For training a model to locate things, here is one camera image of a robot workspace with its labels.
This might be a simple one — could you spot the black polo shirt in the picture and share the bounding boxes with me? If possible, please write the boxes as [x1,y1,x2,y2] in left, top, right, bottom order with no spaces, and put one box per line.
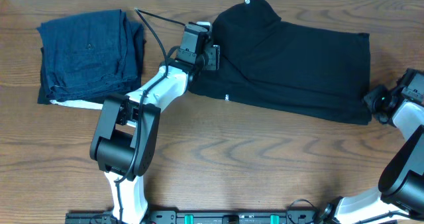
[189,0,372,125]

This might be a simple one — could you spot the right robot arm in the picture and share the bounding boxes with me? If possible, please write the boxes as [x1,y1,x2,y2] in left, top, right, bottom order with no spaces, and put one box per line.
[321,68,423,223]

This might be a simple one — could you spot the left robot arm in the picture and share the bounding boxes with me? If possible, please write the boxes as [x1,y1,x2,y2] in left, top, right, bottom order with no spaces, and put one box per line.
[89,22,220,223]

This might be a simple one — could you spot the folded dark blue garment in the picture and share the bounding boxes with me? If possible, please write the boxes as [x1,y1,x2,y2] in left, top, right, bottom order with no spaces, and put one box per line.
[37,9,145,101]

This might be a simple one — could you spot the folded white garment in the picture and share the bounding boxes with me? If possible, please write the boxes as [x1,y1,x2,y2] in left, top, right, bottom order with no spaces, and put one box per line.
[50,100,103,110]

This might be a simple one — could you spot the folded black garment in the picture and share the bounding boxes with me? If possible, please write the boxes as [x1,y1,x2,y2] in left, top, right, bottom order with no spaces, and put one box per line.
[37,47,141,105]

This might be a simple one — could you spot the small looped black cable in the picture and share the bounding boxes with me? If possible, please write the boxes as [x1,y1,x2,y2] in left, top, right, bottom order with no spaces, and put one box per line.
[286,198,321,224]

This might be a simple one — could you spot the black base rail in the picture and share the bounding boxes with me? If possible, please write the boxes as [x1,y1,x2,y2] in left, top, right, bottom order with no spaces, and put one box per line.
[64,209,332,224]

